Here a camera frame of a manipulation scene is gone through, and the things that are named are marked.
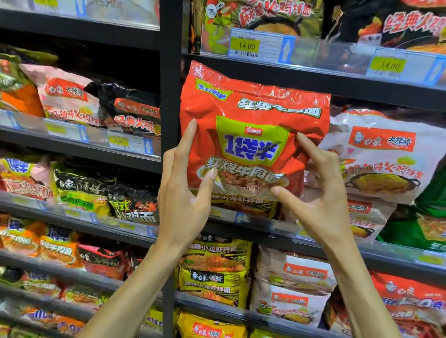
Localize pink noodle multipack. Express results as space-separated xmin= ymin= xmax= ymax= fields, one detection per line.
xmin=304 ymin=103 xmax=446 ymax=210

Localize person's left forearm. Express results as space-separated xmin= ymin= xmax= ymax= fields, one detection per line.
xmin=72 ymin=231 xmax=184 ymax=338

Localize black metal store shelving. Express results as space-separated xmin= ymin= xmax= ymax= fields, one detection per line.
xmin=0 ymin=0 xmax=446 ymax=338

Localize person's left hand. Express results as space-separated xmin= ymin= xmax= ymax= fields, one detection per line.
xmin=152 ymin=115 xmax=224 ymax=254

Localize person's right hand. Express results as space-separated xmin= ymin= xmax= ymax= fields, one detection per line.
xmin=264 ymin=130 xmax=364 ymax=256

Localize red orange noodle multipack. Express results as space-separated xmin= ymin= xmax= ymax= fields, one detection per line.
xmin=171 ymin=59 xmax=336 ymax=206

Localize noodle packets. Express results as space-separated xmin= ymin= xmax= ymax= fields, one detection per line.
xmin=0 ymin=0 xmax=446 ymax=338

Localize person's right forearm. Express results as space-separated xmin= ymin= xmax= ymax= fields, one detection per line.
xmin=314 ymin=237 xmax=444 ymax=338

